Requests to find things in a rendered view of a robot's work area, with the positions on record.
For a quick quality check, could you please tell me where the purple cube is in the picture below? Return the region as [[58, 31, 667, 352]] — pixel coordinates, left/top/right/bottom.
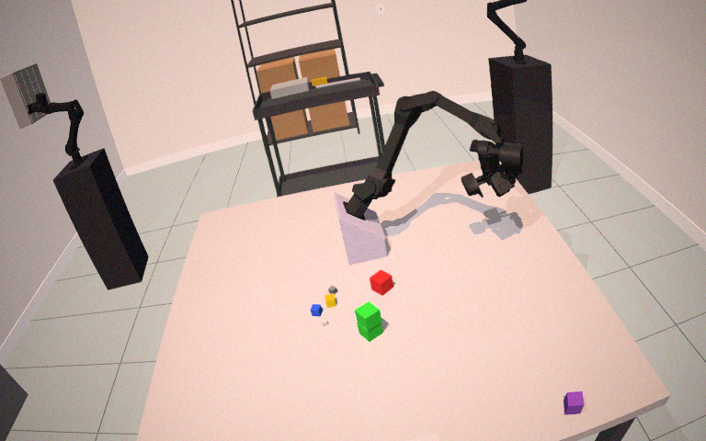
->
[[564, 391, 584, 415]]

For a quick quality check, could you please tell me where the small yellow block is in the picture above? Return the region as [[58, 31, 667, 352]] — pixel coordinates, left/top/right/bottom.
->
[[325, 293, 336, 308]]

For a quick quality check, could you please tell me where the green block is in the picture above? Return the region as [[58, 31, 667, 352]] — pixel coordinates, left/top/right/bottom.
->
[[355, 302, 382, 331], [357, 322, 382, 342]]

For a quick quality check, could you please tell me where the small blue block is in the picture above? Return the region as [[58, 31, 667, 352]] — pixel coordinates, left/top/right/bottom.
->
[[311, 304, 323, 317]]

